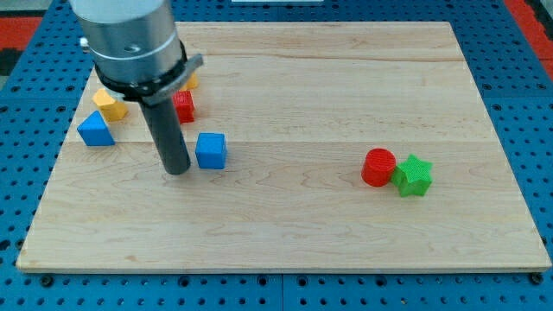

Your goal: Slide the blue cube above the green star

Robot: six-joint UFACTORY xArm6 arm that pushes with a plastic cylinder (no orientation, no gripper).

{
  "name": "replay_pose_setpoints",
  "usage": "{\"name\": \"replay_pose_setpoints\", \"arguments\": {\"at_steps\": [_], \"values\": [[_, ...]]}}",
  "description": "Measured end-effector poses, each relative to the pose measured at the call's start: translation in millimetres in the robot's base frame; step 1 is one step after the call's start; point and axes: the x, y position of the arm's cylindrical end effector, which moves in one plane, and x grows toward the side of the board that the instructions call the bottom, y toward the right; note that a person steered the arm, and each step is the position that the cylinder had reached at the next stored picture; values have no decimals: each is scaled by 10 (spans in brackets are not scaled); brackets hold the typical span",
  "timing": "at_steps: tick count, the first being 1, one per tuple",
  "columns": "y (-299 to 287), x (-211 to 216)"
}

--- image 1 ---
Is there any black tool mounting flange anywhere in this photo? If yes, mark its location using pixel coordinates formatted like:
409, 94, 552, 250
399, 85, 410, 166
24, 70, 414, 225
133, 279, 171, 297
94, 42, 204, 106

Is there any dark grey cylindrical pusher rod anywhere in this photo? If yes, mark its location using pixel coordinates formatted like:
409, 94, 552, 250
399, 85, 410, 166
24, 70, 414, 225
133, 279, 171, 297
139, 98, 191, 175

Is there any blue cube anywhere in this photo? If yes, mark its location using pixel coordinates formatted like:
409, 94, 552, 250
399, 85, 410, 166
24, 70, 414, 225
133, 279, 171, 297
195, 132, 227, 169

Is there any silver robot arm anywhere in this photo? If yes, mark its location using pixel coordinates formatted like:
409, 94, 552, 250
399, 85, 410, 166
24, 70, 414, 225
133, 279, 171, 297
69, 0, 203, 175

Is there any yellow block behind arm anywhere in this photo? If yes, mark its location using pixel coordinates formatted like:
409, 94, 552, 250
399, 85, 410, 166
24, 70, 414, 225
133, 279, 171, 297
180, 73, 199, 92

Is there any green star block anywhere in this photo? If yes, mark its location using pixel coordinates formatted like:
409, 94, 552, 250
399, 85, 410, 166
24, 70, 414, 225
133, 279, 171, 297
391, 154, 433, 197

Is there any yellow pentagon block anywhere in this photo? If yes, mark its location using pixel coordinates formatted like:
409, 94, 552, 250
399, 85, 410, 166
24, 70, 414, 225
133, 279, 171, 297
92, 88, 128, 122

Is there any blue triangular block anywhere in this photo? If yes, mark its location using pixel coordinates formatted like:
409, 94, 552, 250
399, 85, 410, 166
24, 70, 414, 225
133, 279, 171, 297
77, 111, 115, 147

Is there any wooden board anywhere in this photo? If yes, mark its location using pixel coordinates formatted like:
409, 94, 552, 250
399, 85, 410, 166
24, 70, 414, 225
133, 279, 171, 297
16, 22, 551, 274

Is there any red cylinder block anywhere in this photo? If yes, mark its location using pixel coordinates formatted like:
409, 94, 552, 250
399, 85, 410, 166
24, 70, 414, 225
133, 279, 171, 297
361, 148, 397, 187

